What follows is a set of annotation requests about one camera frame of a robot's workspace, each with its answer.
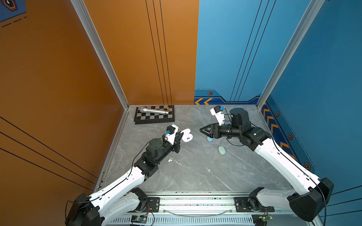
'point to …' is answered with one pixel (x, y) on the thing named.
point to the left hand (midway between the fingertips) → (182, 131)
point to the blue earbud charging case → (209, 140)
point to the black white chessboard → (141, 117)
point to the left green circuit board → (139, 219)
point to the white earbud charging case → (186, 136)
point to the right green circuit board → (266, 218)
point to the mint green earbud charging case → (221, 150)
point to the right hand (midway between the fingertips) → (203, 129)
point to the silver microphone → (145, 109)
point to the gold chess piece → (168, 110)
